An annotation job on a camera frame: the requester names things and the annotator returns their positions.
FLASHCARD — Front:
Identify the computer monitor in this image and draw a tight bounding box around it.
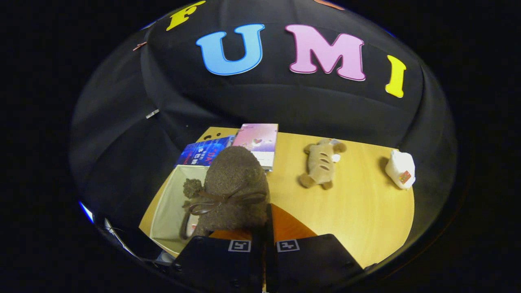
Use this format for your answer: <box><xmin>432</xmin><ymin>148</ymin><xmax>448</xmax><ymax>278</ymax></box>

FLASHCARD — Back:
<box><xmin>79</xmin><ymin>201</ymin><xmax>95</xmax><ymax>223</ymax></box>

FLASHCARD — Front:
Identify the pink cover book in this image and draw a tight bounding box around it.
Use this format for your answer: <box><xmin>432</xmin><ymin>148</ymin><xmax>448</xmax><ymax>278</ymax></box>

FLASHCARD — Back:
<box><xmin>232</xmin><ymin>123</ymin><xmax>279</xmax><ymax>171</ymax></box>

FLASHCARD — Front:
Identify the black backdrop cloth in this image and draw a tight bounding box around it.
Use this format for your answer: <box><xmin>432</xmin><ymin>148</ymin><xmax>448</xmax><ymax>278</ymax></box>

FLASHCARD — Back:
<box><xmin>68</xmin><ymin>0</ymin><xmax>458</xmax><ymax>261</ymax></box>

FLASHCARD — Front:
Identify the cream fabric storage box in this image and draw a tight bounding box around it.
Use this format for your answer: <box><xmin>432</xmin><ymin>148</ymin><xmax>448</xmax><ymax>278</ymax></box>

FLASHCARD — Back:
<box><xmin>149</xmin><ymin>165</ymin><xmax>212</xmax><ymax>258</ymax></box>

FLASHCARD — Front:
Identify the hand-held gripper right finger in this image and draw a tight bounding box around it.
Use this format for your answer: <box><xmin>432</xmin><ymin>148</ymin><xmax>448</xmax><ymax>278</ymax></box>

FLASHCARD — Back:
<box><xmin>265</xmin><ymin>203</ymin><xmax>364</xmax><ymax>293</ymax></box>

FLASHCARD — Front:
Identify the tan bread plush toy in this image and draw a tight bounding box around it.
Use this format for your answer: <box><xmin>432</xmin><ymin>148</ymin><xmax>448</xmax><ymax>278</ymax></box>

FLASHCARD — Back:
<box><xmin>298</xmin><ymin>138</ymin><xmax>347</xmax><ymax>190</ymax></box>

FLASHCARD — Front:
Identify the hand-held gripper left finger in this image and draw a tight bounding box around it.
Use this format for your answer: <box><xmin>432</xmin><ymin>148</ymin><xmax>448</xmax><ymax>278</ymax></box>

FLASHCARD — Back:
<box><xmin>173</xmin><ymin>228</ymin><xmax>264</xmax><ymax>293</ymax></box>

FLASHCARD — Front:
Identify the white plush toy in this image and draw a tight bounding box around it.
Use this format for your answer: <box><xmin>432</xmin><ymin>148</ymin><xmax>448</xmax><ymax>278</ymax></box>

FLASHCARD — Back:
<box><xmin>385</xmin><ymin>149</ymin><xmax>416</xmax><ymax>190</ymax></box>

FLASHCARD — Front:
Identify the blue cover book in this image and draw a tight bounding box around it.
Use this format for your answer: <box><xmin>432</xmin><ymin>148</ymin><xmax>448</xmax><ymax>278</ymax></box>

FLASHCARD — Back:
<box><xmin>175</xmin><ymin>136</ymin><xmax>236</xmax><ymax>167</ymax></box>

